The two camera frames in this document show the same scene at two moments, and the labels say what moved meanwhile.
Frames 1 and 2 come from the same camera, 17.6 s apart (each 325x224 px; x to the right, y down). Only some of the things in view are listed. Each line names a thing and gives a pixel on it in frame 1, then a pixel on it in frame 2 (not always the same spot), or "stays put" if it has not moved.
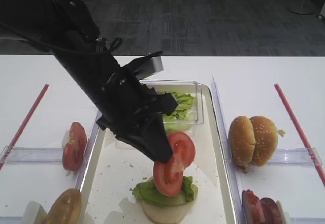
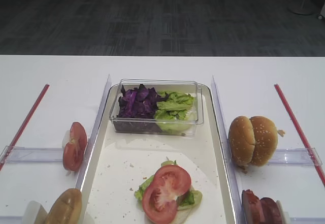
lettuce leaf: x=147 y=192 to x=189 y=202
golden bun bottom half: x=67 y=209 stays put
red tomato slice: x=168 y=176 to x=160 y=200
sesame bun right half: x=265 y=133 stays put
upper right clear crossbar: x=296 y=156 stays put
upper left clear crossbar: x=26 y=155 stays put
